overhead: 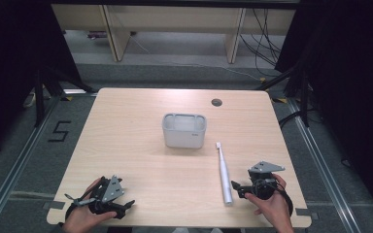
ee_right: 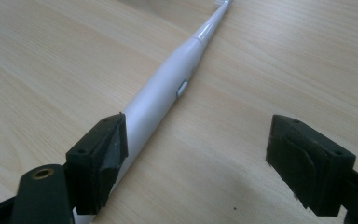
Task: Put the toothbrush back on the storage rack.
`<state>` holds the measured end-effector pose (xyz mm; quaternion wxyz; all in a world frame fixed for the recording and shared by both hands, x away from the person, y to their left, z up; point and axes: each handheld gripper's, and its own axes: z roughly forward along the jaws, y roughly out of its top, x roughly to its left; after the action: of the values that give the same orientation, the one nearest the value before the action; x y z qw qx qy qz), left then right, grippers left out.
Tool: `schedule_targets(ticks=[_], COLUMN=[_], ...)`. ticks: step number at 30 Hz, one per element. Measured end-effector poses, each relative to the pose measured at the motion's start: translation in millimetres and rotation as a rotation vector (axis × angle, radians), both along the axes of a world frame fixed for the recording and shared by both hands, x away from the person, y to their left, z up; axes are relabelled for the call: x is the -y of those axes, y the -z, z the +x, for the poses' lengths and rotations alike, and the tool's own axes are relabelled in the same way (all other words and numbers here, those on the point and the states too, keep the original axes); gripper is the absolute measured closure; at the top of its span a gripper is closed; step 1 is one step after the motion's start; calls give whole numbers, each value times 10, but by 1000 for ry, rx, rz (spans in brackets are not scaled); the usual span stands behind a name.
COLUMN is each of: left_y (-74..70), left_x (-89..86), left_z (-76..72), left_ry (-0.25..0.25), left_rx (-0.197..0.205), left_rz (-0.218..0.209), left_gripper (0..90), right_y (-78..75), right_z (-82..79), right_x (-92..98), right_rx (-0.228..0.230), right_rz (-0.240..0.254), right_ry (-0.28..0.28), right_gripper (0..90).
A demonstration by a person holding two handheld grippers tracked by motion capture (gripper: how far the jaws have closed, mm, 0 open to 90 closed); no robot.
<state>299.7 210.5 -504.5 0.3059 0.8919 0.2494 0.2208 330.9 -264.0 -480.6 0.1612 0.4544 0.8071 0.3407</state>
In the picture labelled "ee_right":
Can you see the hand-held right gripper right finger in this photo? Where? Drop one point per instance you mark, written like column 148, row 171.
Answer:
column 310, row 168

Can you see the white electric toothbrush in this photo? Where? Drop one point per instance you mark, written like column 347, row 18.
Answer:
column 161, row 93

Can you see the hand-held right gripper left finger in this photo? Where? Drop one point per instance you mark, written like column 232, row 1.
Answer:
column 93, row 168

